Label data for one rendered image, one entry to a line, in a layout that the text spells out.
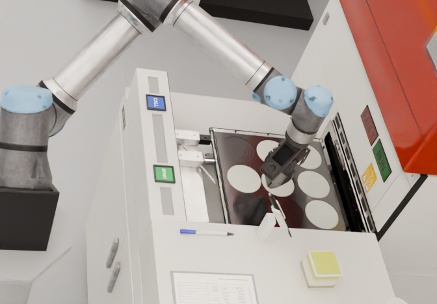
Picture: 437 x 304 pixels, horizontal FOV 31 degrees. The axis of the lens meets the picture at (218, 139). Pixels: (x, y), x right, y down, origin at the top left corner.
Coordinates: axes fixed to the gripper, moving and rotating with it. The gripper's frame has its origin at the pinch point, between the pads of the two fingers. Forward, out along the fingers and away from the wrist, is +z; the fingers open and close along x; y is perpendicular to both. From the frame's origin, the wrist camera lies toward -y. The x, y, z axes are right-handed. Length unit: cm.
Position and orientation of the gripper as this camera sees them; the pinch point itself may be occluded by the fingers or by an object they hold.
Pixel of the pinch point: (268, 185)
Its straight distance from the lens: 216.3
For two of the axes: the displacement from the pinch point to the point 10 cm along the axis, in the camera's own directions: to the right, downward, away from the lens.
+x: -7.3, -6.2, 2.8
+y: 6.2, -4.3, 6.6
